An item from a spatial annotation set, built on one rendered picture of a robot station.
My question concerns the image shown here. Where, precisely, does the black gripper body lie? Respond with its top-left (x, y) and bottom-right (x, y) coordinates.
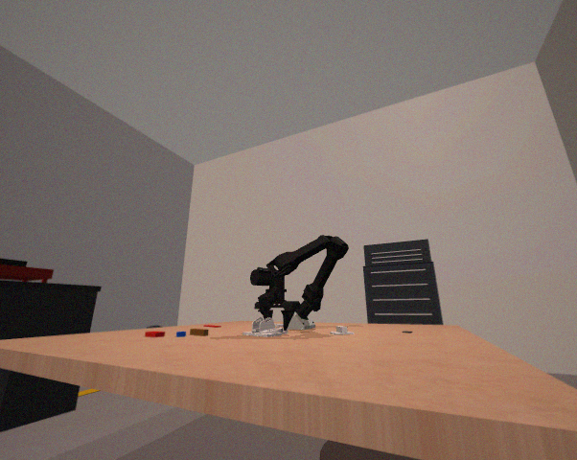
top-left (255, 286), bottom-right (301, 311)

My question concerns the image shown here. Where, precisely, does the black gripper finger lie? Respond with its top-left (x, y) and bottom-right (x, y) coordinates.
top-left (281, 310), bottom-right (297, 331)
top-left (258, 310), bottom-right (273, 319)

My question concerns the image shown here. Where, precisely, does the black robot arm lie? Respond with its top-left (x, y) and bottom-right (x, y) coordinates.
top-left (250, 235), bottom-right (349, 320)

